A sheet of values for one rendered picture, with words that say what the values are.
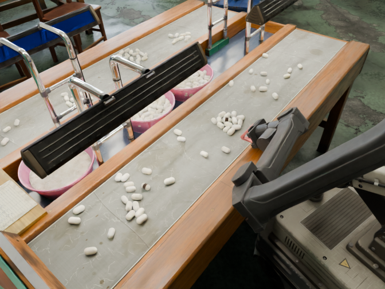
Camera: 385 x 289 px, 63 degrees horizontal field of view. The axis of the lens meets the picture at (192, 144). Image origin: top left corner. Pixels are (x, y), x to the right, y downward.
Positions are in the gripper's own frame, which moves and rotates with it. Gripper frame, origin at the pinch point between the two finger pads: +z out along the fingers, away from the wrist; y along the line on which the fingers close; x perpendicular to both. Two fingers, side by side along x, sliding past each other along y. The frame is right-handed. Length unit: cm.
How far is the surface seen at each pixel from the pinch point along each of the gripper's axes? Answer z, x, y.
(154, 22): 75, -66, -56
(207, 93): 21.4, -18.2, -15.4
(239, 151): 0.8, 3.1, 4.4
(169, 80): -8.0, -32.6, 20.6
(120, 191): 17.5, -10.8, 44.3
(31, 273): 2, -13, 78
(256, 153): -5.9, 5.7, 3.8
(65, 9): 205, -138, -80
